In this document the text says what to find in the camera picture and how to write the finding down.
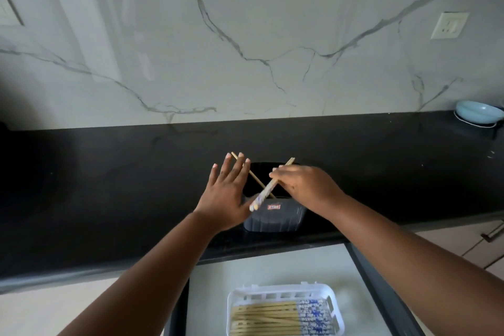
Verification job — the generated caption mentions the person's right hand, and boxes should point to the person's right hand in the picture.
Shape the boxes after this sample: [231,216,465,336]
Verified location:
[269,165,347,219]

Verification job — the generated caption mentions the person's left hand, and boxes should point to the person's left hand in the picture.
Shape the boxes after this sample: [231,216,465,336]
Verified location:
[193,152,259,234]

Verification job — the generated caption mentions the dark grey plastic container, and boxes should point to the dark grey plastic container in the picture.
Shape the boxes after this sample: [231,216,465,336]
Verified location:
[241,161,309,233]

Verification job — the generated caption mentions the beige drawer with black handle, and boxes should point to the beige drawer with black handle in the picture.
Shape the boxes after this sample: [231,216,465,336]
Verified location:
[163,243,426,336]

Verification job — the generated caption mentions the white plastic drawer tray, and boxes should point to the white plastic drawer tray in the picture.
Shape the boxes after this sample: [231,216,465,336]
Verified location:
[226,281,345,336]

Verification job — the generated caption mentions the bundle of patterned chopsticks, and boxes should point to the bundle of patterned chopsticks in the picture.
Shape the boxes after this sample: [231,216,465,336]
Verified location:
[229,299,334,336]

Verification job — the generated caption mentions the person's right forearm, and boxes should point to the person's right forearm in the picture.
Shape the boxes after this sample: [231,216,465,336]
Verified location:
[324,194,504,336]

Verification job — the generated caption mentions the person's left forearm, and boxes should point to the person's left forearm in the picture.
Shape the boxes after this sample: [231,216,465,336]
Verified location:
[57,212,221,336]

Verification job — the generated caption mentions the beige cabinet door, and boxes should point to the beige cabinet door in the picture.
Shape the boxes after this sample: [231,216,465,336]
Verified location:
[463,237,504,281]
[413,220,504,258]
[0,276,123,336]

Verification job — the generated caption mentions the light blue bowl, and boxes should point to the light blue bowl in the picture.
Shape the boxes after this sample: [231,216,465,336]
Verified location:
[454,100,504,129]

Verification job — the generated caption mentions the white wall socket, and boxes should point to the white wall socket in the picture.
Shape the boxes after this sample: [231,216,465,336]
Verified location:
[430,12,470,40]

